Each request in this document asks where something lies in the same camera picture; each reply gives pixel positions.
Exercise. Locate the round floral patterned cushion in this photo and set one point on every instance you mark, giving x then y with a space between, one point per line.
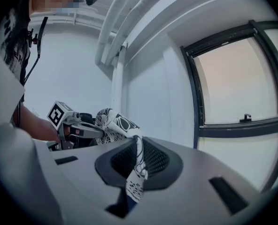
116 125

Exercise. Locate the black window frame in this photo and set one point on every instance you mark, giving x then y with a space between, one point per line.
201 116

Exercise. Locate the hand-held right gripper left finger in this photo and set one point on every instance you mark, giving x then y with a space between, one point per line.
87 179

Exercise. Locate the person's torso in printed t-shirt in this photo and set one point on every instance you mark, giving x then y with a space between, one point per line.
20 60

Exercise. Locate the white ceiling pipes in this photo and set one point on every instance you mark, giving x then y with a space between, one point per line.
120 20

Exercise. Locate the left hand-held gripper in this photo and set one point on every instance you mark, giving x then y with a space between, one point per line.
59 114

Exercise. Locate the person's left forearm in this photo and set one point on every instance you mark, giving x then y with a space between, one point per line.
35 125

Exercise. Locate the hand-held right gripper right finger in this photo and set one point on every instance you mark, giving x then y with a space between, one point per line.
195 184

